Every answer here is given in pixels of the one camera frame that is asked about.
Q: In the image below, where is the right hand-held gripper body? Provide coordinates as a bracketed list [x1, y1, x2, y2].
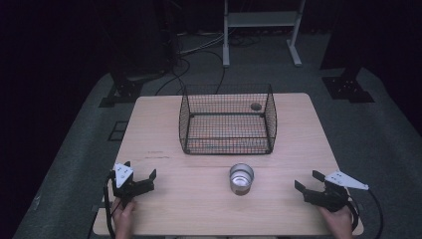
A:
[303, 170, 370, 213]

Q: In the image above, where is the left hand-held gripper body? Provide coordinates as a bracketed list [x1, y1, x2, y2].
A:
[109, 162, 148, 209]

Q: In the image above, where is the silver metal cup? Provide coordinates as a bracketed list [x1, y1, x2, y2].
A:
[229, 162, 255, 196]

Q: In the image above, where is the black wire mesh basket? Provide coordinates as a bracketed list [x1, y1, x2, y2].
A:
[178, 83, 278, 155]

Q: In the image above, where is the person's left hand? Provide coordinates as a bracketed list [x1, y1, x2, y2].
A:
[110, 198, 136, 239]

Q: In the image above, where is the person's right hand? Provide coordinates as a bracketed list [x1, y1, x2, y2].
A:
[318, 204, 354, 239]

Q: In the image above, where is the black stand base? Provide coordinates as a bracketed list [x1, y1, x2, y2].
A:
[321, 66, 376, 104]
[99, 71, 157, 109]

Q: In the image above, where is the white metal stand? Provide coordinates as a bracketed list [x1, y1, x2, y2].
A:
[222, 0, 307, 69]

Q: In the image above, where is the black cable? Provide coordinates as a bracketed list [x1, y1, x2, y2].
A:
[87, 175, 116, 239]
[345, 188, 384, 239]

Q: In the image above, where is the bundle of floor cables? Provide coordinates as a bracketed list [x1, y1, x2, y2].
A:
[154, 29, 263, 97]

